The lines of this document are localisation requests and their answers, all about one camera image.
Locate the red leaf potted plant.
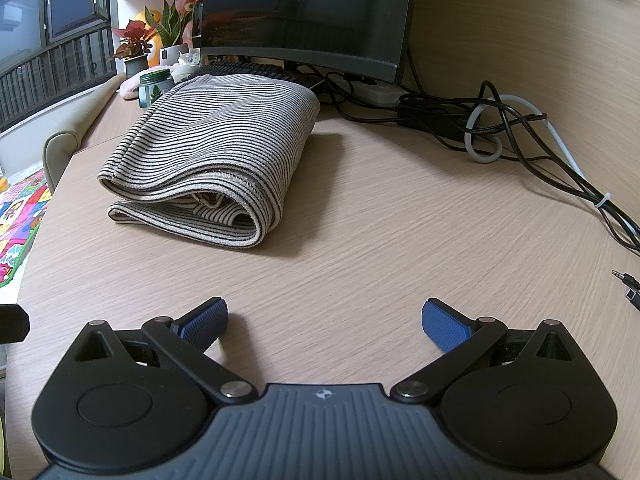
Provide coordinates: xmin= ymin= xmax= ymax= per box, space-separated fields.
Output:
xmin=109 ymin=19 xmax=155 ymax=80

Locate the white power strip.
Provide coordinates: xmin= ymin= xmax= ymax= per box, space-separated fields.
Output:
xmin=344 ymin=80 xmax=408 ymax=107

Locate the beige sofa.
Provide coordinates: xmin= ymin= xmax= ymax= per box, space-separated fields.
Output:
xmin=42 ymin=79 xmax=125 ymax=192

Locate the white tissue pack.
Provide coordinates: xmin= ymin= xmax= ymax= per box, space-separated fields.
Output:
xmin=171 ymin=51 xmax=202 ymax=82

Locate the yellow round toy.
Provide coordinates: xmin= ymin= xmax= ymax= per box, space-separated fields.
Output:
xmin=131 ymin=9 xmax=163 ymax=41

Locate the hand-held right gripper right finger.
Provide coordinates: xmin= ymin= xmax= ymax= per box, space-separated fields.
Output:
xmin=390 ymin=298 xmax=581 ymax=404

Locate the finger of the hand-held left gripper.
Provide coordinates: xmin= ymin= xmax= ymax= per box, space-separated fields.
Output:
xmin=0 ymin=304 xmax=30 ymax=345

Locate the black cable bundle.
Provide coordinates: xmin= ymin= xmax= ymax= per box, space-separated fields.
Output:
xmin=320 ymin=47 xmax=640 ymax=252

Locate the black curved monitor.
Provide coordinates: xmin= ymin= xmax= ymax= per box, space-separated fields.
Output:
xmin=199 ymin=0 xmax=420 ymax=85

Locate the black keyboard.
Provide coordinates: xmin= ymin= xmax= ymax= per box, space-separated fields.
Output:
xmin=186 ymin=61 xmax=321 ymax=87

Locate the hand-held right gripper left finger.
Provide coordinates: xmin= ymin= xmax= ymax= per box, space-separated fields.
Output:
xmin=60 ymin=297 xmax=255 ymax=404

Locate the striped knit shirt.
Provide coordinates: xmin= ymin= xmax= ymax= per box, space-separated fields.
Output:
xmin=96 ymin=74 xmax=322 ymax=250

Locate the black audio jack cable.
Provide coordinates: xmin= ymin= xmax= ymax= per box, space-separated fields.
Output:
xmin=611 ymin=269 xmax=640 ymax=312

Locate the black power adapter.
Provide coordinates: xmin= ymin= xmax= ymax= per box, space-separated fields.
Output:
xmin=396 ymin=95 xmax=485 ymax=137

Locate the window with railing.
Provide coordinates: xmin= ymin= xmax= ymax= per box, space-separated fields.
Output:
xmin=0 ymin=0 xmax=121 ymax=133

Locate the pink plush toy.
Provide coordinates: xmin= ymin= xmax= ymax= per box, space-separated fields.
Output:
xmin=118 ymin=71 xmax=145 ymax=102

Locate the snake plant in white pot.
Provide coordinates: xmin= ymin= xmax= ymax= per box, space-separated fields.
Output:
xmin=144 ymin=0 xmax=195 ymax=68

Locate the green label jar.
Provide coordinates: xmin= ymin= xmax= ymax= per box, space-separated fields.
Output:
xmin=138 ymin=70 xmax=177 ymax=111

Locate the colourful play mat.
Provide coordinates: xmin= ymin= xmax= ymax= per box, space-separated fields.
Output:
xmin=0 ymin=169 xmax=52 ymax=290

